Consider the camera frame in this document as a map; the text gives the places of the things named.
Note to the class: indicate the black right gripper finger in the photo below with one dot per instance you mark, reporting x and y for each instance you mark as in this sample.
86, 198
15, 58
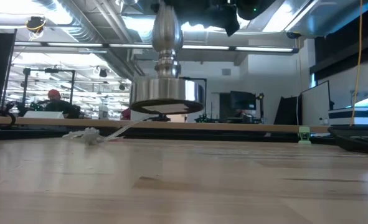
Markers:
199, 7

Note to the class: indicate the silver lamp base black socket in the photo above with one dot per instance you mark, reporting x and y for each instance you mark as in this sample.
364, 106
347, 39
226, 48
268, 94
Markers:
166, 90

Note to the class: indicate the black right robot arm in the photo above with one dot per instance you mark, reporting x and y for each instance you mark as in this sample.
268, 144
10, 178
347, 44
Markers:
255, 6

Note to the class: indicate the long ceiling light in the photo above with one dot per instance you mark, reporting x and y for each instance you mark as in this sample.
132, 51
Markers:
202, 47

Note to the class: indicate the black computer monitor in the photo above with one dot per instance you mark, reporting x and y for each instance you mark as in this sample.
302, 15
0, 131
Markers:
242, 100

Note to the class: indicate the beige wooden desk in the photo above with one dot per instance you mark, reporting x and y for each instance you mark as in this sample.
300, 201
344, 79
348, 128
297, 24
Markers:
233, 127

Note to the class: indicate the white board panel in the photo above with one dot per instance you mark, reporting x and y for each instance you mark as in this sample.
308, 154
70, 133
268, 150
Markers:
316, 104

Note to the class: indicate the green marker pen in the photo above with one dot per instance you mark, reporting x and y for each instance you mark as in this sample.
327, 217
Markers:
304, 135

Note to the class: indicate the white box device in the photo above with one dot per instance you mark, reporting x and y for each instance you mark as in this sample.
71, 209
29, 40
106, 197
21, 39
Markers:
355, 113

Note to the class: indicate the clear plastic bag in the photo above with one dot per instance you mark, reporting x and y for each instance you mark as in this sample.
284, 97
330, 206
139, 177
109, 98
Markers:
90, 135

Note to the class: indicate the person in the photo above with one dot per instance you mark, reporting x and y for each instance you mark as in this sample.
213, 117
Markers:
57, 104

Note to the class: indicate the black aluminium table frame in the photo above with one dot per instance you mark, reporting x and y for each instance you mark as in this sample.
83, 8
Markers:
202, 134

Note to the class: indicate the black metal rig frame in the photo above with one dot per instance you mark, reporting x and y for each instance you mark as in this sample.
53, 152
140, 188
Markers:
48, 71

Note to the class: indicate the black ceiling camera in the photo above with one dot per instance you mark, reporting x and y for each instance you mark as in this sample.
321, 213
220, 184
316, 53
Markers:
35, 23

